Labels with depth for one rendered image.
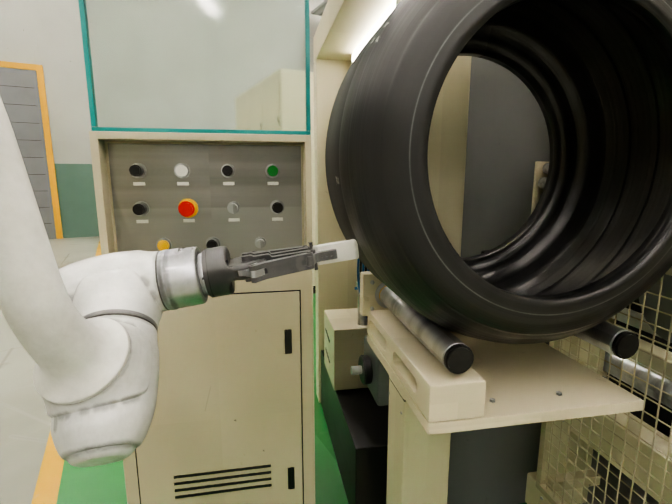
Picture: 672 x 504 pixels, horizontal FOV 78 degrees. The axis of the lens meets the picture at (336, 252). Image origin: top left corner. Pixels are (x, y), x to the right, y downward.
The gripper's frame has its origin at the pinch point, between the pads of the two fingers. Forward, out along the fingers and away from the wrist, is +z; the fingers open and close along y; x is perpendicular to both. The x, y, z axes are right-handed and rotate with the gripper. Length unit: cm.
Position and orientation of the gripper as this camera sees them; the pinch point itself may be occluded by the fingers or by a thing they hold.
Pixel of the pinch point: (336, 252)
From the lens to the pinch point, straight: 65.9
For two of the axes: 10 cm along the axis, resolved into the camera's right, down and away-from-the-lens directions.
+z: 9.7, -1.6, 1.5
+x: 1.3, 9.7, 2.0
